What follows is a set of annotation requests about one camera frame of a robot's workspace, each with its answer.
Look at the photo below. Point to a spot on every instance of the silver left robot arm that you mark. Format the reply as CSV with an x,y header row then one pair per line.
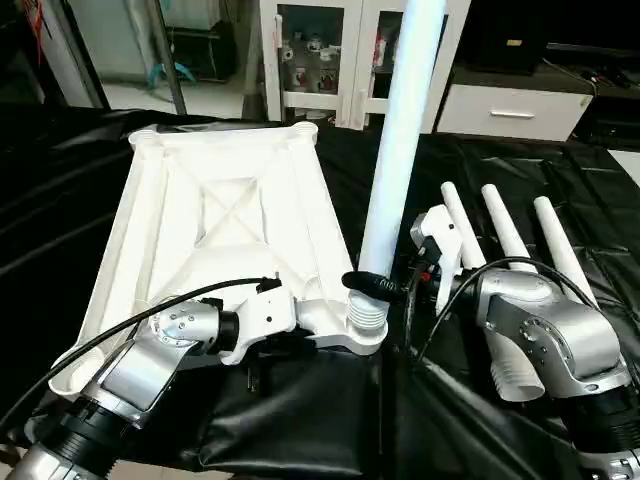
x,y
135,370

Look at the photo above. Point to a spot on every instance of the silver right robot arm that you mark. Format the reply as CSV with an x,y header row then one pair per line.
x,y
550,340

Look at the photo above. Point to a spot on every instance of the grey pole stand blue brackets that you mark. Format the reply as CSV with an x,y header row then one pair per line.
x,y
170,60

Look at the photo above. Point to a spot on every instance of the black work mat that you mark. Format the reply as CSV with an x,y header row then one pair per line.
x,y
300,425

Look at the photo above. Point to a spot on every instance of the white plastic table top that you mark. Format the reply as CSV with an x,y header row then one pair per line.
x,y
165,225

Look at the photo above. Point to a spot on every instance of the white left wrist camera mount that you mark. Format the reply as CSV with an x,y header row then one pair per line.
x,y
265,315

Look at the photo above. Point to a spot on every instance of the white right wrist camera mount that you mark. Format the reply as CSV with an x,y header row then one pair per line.
x,y
440,235

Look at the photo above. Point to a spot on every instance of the white glass door cabinet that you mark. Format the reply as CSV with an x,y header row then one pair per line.
x,y
270,60

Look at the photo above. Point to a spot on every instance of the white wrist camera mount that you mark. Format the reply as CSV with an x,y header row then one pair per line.
x,y
265,315
440,235

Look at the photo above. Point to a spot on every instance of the black storage unit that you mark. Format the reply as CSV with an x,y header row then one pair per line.
x,y
200,50

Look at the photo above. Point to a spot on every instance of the black low desk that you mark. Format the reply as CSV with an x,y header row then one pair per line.
x,y
610,75

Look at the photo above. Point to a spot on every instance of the white drawer cabinet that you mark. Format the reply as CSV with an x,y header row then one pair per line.
x,y
515,112

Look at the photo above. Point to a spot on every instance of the white flat board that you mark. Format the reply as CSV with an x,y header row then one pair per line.
x,y
630,160

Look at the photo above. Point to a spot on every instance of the white plastic table leg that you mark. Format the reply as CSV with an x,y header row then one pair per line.
x,y
565,250
400,150
505,225
462,220

